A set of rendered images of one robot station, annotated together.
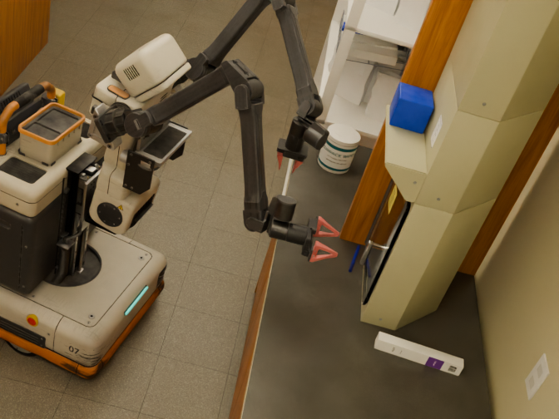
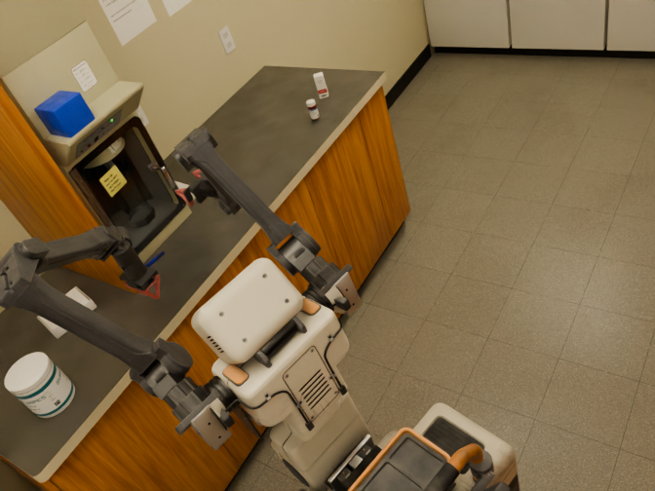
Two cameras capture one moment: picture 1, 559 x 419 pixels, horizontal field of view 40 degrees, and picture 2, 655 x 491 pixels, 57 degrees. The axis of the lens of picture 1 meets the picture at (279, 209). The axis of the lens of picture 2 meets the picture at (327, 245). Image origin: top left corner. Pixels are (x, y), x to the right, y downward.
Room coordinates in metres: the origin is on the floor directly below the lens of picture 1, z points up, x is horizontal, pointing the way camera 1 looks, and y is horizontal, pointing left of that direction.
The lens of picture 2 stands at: (2.65, 1.40, 2.24)
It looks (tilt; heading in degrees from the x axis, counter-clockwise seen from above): 41 degrees down; 229
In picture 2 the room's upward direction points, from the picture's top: 20 degrees counter-clockwise
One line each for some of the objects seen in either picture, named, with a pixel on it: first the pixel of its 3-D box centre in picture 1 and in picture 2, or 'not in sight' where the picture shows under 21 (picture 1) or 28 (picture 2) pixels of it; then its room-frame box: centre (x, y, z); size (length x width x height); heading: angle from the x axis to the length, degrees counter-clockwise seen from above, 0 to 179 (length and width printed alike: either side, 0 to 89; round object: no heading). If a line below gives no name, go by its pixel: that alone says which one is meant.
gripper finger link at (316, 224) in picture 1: (324, 233); (187, 191); (1.79, -0.15, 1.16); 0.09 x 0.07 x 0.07; 94
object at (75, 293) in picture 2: not in sight; (66, 312); (2.28, -0.40, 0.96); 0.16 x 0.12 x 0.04; 172
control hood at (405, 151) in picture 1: (399, 151); (103, 124); (1.87, -0.27, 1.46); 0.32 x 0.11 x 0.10; 4
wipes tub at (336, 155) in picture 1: (338, 149); (41, 385); (2.51, -0.15, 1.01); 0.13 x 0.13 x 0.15
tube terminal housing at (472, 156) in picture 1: (443, 205); (89, 152); (1.88, -0.45, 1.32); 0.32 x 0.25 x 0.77; 4
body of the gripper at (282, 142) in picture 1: (294, 142); (134, 269); (2.15, 0.02, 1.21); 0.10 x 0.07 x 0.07; 94
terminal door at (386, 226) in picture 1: (385, 228); (134, 189); (1.87, -0.32, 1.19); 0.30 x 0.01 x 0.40; 3
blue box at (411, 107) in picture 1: (411, 107); (64, 113); (1.95, -0.27, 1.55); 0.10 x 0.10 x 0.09; 4
